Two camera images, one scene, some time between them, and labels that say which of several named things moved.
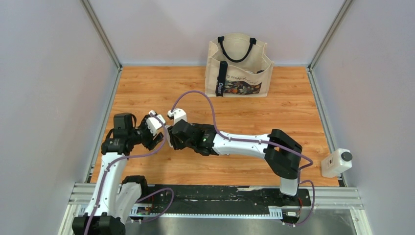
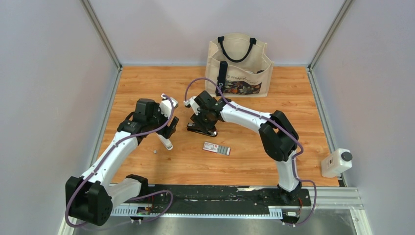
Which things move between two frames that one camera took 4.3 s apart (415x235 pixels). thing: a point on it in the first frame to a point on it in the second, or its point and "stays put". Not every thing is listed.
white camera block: [336, 163] stays put
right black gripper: [177, 146] to [198, 117]
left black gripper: [150, 144] to [167, 131]
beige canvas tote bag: [237, 66] stays put
